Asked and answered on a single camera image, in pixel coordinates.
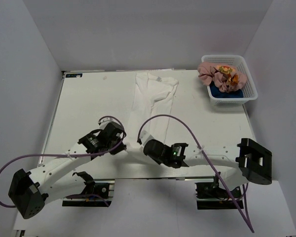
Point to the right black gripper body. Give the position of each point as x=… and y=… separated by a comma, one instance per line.
x=160, y=161

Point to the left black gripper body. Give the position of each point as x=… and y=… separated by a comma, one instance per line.
x=113, y=143

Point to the white t shirt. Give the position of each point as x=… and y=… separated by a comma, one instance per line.
x=153, y=96

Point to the pink printed t shirt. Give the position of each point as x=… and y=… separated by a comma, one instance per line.
x=225, y=77

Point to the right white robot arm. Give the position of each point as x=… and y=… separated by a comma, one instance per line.
x=247, y=162

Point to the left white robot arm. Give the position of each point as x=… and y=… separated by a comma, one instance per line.
x=31, y=191

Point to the blue label sticker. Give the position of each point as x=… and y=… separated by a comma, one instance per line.
x=78, y=75

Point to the blue t shirt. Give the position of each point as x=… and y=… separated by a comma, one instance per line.
x=217, y=94

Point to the white plastic basket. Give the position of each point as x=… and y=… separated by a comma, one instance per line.
x=238, y=62

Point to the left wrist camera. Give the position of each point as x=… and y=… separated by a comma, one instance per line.
x=104, y=122

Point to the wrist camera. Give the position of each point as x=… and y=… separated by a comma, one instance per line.
x=104, y=122
x=144, y=137

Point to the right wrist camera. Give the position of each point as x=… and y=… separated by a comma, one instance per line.
x=144, y=137

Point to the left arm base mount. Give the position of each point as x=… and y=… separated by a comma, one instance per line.
x=101, y=192

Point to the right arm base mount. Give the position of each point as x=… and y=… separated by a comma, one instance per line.
x=209, y=197

